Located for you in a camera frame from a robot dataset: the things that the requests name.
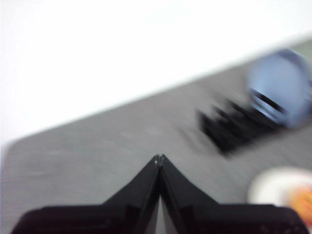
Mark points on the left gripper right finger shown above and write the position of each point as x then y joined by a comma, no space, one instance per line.
207,217

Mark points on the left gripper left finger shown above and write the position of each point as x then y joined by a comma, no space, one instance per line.
117,214

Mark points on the cream yellow plate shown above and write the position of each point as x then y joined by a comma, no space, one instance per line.
268,185

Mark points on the red yellow apple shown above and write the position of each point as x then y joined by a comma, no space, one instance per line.
303,202

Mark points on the black plate rack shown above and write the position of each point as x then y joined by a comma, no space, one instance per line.
234,126

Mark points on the blue plate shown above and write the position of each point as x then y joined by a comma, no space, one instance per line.
278,80

